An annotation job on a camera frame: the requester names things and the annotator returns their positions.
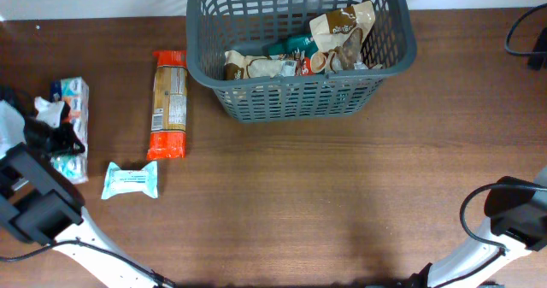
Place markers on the multicolour Kleenex tissue pack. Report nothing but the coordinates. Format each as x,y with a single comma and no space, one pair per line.
75,93

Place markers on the beige white rice bag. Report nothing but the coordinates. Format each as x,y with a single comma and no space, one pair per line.
238,66

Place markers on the light green wet wipes pack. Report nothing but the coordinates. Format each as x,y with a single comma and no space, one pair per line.
118,181

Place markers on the grey plastic lattice basket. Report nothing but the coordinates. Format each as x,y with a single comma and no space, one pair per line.
213,27

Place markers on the orange spaghetti packet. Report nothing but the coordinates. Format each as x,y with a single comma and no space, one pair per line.
169,106

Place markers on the beige brown grain bag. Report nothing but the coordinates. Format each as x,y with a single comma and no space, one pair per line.
339,36

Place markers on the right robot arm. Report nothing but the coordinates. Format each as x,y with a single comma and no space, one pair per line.
514,226

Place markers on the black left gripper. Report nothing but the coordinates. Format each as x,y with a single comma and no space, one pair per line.
68,142

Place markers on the green Nescafe coffee bag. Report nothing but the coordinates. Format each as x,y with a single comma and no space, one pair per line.
300,48

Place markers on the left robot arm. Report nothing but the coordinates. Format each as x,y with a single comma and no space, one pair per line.
40,206

